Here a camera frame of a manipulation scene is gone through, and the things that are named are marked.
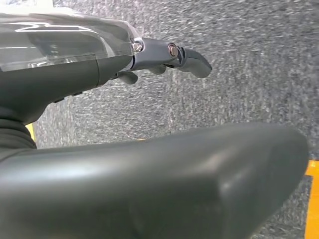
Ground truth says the yellow floor tape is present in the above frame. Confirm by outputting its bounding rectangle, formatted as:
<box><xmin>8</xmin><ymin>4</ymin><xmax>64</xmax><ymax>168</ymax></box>
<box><xmin>25</xmin><ymin>122</ymin><xmax>36</xmax><ymax>143</ymax></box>
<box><xmin>304</xmin><ymin>159</ymin><xmax>319</xmax><ymax>239</ymax></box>

